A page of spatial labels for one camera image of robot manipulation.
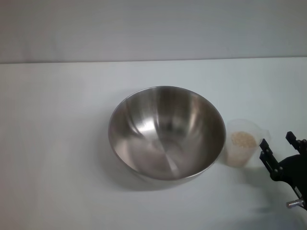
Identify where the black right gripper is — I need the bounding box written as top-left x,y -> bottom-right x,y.
259,131 -> 307,212

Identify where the stainless steel mixing bowl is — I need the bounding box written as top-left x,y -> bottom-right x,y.
107,85 -> 227,185

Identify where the uncooked white rice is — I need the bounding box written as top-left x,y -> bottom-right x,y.
225,131 -> 257,167

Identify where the translucent plastic measuring cup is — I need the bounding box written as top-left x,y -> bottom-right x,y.
223,119 -> 271,168

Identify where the silver knurled thumbscrew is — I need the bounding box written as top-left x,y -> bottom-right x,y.
286,200 -> 304,208

